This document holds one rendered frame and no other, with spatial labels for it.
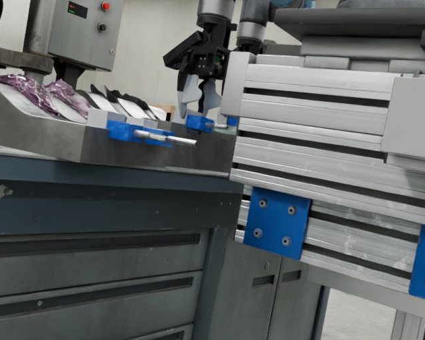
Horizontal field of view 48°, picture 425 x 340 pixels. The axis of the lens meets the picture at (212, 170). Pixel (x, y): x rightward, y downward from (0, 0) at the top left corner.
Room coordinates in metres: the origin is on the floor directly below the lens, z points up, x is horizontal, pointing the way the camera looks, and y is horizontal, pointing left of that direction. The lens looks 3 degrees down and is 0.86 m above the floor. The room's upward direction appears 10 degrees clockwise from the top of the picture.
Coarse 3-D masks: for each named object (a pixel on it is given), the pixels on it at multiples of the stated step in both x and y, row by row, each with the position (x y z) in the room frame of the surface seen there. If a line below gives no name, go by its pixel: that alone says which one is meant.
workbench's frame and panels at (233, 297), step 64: (0, 192) 0.69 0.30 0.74; (64, 192) 0.78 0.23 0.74; (128, 192) 0.88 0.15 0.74; (192, 192) 1.01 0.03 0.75; (0, 256) 0.73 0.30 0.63; (64, 256) 0.81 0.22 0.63; (128, 256) 0.92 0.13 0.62; (192, 256) 1.06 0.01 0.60; (256, 256) 1.26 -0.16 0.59; (0, 320) 0.73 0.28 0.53; (64, 320) 0.82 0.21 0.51; (128, 320) 0.94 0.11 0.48; (192, 320) 1.09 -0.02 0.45; (256, 320) 1.31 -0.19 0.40; (320, 320) 1.60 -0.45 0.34
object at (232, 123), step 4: (220, 116) 1.33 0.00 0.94; (220, 120) 1.33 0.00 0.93; (224, 120) 1.32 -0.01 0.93; (228, 120) 1.31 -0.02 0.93; (232, 120) 1.30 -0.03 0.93; (236, 120) 1.29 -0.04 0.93; (224, 124) 1.32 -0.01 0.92; (228, 124) 1.31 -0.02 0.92; (232, 124) 1.30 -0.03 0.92; (236, 124) 1.29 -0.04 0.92; (228, 128) 1.32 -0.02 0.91; (232, 128) 1.34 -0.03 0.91
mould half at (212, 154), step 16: (96, 96) 1.17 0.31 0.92; (160, 112) 1.33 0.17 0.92; (160, 128) 0.99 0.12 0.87; (176, 128) 0.98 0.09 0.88; (176, 144) 0.99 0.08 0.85; (208, 144) 1.06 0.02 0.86; (224, 144) 1.11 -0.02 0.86; (176, 160) 0.99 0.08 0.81; (192, 160) 1.03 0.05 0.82; (208, 160) 1.07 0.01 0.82; (224, 160) 1.11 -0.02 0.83
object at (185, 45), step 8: (200, 32) 1.02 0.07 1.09; (184, 40) 1.03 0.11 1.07; (192, 40) 1.02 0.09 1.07; (200, 40) 1.01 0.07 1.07; (176, 48) 1.05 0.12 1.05; (184, 48) 1.03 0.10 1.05; (168, 56) 1.06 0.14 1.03; (176, 56) 1.04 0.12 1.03; (184, 56) 1.05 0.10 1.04; (168, 64) 1.06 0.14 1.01; (176, 64) 1.06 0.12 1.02
